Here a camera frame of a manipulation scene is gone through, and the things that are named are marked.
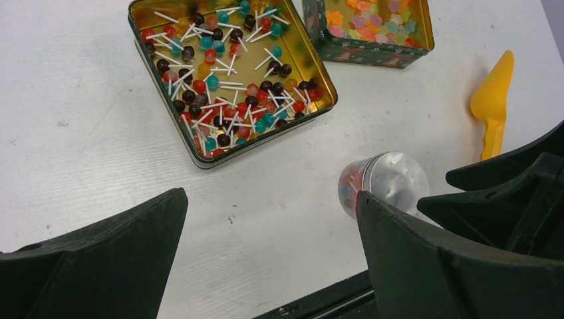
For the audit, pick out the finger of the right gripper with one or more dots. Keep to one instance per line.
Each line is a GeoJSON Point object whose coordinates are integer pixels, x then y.
{"type": "Point", "coordinates": [500, 169]}
{"type": "Point", "coordinates": [523, 215]}

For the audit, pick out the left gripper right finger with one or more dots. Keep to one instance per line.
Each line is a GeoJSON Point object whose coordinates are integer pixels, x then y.
{"type": "Point", "coordinates": [418, 270]}

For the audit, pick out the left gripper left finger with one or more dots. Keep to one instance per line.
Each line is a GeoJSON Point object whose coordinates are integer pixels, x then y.
{"type": "Point", "coordinates": [114, 268]}

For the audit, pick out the orange plastic scoop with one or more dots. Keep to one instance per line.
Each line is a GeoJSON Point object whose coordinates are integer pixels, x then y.
{"type": "Point", "coordinates": [488, 104]}

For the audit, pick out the clear round lid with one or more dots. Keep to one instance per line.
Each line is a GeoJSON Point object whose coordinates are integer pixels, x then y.
{"type": "Point", "coordinates": [398, 179]}

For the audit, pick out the tin box of gummy candies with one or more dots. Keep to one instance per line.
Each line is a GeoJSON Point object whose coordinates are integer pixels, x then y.
{"type": "Point", "coordinates": [388, 33]}

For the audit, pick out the tin box of lollipops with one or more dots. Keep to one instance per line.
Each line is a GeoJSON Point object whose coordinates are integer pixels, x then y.
{"type": "Point", "coordinates": [233, 74]}

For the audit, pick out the clear plastic round container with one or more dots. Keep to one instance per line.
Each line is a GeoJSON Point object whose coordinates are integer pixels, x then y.
{"type": "Point", "coordinates": [350, 182]}

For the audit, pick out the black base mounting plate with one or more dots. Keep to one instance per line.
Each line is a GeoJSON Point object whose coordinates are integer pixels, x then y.
{"type": "Point", "coordinates": [352, 297]}

